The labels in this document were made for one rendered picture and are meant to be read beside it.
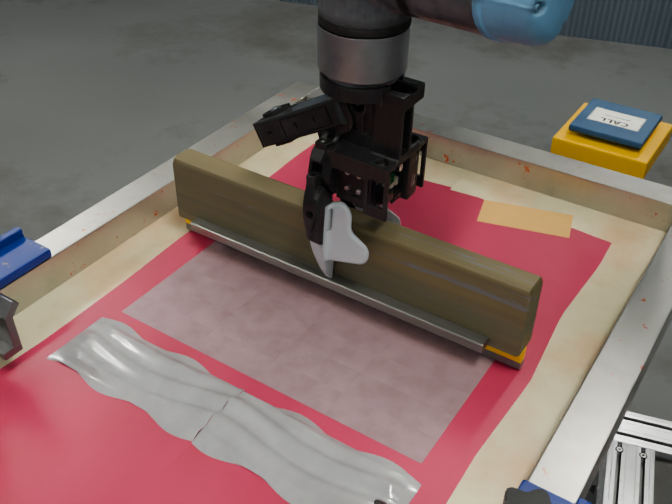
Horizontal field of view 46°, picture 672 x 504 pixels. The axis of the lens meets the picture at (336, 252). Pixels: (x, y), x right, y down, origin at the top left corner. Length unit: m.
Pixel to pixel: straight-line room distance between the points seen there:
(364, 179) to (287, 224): 0.13
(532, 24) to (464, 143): 0.47
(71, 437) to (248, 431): 0.15
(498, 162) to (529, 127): 2.25
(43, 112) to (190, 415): 2.86
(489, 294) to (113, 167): 2.41
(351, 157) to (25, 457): 0.37
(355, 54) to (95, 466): 0.39
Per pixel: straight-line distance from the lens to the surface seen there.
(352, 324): 0.78
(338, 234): 0.73
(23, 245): 0.86
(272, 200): 0.79
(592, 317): 0.83
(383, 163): 0.67
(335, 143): 0.69
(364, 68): 0.64
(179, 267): 0.87
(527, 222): 0.95
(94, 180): 2.95
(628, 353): 0.74
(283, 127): 0.73
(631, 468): 1.68
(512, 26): 0.57
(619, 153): 1.12
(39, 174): 3.04
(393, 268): 0.74
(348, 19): 0.62
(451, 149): 1.03
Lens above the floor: 1.47
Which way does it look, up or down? 37 degrees down
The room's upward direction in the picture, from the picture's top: straight up
